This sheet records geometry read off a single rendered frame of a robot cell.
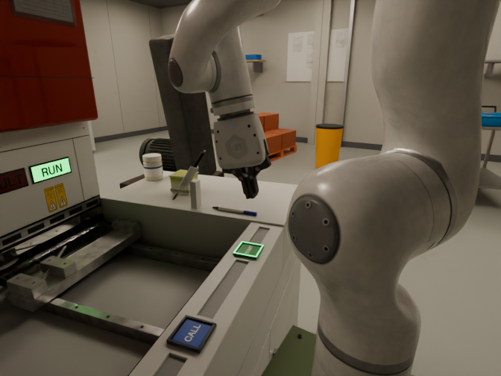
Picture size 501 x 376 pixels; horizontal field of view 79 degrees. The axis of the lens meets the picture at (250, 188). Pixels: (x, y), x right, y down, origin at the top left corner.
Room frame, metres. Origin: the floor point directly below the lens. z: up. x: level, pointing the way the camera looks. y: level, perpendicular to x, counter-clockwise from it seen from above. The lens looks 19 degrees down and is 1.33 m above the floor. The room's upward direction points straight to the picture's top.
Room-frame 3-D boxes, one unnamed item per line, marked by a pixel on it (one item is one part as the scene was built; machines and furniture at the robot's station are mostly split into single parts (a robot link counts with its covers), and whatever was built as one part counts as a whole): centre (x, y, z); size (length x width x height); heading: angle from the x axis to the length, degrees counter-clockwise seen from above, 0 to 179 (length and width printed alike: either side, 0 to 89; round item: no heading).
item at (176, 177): (1.01, 0.23, 1.00); 0.07 x 0.07 x 0.07; 71
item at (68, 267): (0.65, 0.48, 0.89); 0.08 x 0.03 x 0.03; 71
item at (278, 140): (5.78, -0.26, 0.36); 1.28 x 0.88 x 0.73; 151
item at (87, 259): (0.73, 0.45, 0.87); 0.36 x 0.08 x 0.03; 161
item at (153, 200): (1.01, 0.15, 0.89); 0.62 x 0.35 x 0.14; 71
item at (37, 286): (0.58, 0.50, 0.89); 0.08 x 0.03 x 0.03; 71
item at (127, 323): (0.55, 0.35, 0.84); 0.50 x 0.02 x 0.03; 71
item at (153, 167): (1.16, 0.38, 1.01); 0.07 x 0.07 x 0.10
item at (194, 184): (0.88, 0.18, 1.03); 0.06 x 0.04 x 0.13; 71
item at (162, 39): (3.49, 0.89, 0.88); 1.05 x 1.03 x 1.77; 61
